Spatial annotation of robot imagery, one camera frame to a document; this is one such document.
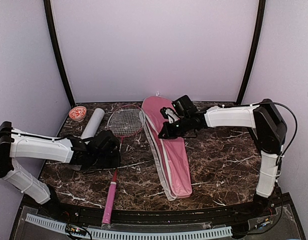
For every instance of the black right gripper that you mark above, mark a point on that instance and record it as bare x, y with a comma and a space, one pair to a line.
169, 133

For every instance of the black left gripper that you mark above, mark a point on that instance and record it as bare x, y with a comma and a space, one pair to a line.
116, 163

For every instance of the white shuttlecock tube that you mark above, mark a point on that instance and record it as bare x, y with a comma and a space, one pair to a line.
93, 124

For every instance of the pink racket bag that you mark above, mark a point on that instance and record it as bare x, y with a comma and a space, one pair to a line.
169, 154

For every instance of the red badminton racket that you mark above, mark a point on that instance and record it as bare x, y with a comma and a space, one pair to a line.
126, 121

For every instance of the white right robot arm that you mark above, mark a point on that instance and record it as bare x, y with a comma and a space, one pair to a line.
268, 126

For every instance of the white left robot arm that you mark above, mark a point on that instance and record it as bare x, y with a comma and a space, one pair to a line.
15, 143

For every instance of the red patterned bowl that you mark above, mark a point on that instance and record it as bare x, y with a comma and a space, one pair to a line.
78, 113

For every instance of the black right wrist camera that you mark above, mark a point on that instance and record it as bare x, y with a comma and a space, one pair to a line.
184, 107

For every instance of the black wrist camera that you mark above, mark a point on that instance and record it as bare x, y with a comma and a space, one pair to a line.
184, 107
104, 142

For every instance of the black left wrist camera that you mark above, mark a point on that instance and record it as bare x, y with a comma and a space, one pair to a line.
104, 142

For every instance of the black table front rail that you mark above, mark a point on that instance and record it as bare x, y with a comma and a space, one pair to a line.
227, 215

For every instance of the white cable duct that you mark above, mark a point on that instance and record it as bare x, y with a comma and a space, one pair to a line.
127, 232

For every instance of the black frame post right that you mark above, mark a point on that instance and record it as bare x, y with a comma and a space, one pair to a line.
253, 51

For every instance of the black frame post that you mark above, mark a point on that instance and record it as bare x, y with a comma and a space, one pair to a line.
57, 52
253, 51

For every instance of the black frame post left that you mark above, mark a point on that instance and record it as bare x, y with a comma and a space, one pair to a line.
57, 52

